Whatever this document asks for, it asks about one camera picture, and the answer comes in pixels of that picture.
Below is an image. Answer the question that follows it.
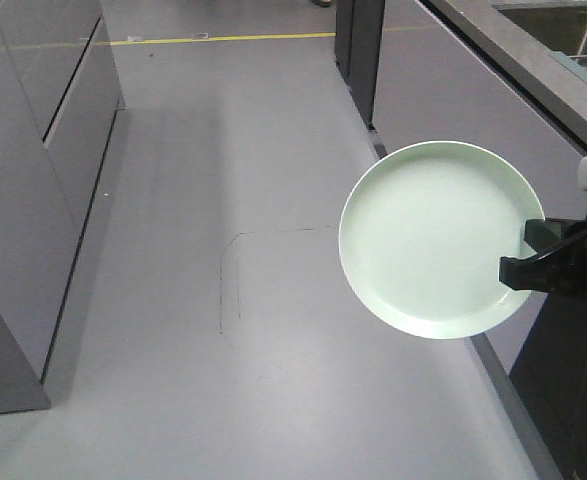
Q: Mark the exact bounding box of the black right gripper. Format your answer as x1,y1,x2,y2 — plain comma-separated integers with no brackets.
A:
499,218,587,292

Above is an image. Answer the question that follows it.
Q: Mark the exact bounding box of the person foot with sandal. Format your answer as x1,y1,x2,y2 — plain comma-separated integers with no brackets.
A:
310,0,333,8

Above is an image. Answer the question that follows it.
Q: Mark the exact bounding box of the dark grey pillar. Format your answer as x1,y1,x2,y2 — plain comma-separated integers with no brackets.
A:
334,0,385,129

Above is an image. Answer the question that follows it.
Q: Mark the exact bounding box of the grey right counter cabinet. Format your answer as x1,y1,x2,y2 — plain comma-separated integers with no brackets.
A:
373,1,587,479

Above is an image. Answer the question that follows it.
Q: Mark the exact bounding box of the grey left cabinet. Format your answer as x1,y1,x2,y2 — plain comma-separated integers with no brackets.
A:
0,1,124,414

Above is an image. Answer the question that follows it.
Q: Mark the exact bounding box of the stainless steel sink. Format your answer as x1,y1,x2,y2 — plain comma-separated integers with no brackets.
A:
496,1,587,55

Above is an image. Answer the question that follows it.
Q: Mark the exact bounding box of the pale green round plate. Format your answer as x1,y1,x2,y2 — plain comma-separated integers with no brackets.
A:
338,141,544,339

